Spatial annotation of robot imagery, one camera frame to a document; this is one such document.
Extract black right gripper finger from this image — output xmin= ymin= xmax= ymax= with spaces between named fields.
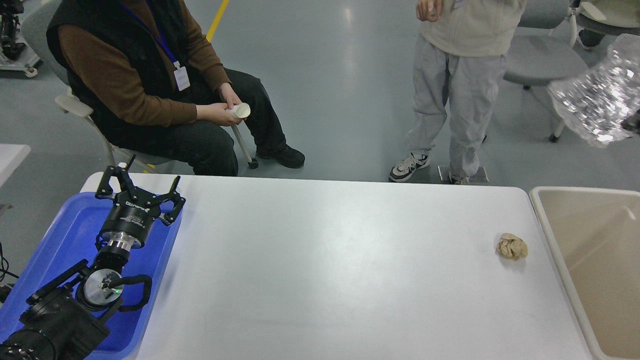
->
xmin=621 ymin=111 xmax=640 ymax=135

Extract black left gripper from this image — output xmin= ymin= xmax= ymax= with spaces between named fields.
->
xmin=95 ymin=164 xmax=187 ymax=248

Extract silver foil bag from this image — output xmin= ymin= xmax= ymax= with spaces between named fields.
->
xmin=547 ymin=34 xmax=640 ymax=148

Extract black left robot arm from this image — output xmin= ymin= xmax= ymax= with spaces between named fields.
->
xmin=1 ymin=166 xmax=186 ymax=360

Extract blue plastic tray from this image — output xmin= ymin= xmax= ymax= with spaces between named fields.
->
xmin=0 ymin=192 xmax=182 ymax=360

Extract grey chair at top right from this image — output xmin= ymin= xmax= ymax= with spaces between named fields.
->
xmin=570 ymin=0 xmax=640 ymax=51

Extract grey office chair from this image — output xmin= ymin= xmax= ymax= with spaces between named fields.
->
xmin=503 ymin=0 xmax=590 ymax=143

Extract beige plastic bin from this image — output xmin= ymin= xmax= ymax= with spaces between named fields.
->
xmin=529 ymin=186 xmax=640 ymax=360

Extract white paper cup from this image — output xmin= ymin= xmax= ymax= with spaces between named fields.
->
xmin=226 ymin=102 xmax=251 ymax=119

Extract seated person brown sweater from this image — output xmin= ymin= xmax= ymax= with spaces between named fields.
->
xmin=46 ymin=0 xmax=306 ymax=177

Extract white side table corner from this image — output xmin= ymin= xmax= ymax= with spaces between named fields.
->
xmin=0 ymin=143 xmax=31 ymax=187

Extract metal floor plate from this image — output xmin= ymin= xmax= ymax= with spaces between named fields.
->
xmin=437 ymin=165 xmax=489 ymax=183

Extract crumpled brown paper ball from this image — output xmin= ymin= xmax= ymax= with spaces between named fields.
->
xmin=496 ymin=232 xmax=529 ymax=261

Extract standing person grey clothes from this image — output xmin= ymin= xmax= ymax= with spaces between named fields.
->
xmin=388 ymin=0 xmax=526 ymax=185

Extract robot stand at far left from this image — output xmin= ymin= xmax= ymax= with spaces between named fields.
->
xmin=0 ymin=0 xmax=41 ymax=78

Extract white chair under seated person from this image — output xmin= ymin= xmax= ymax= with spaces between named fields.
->
xmin=21 ymin=2 xmax=259 ymax=174

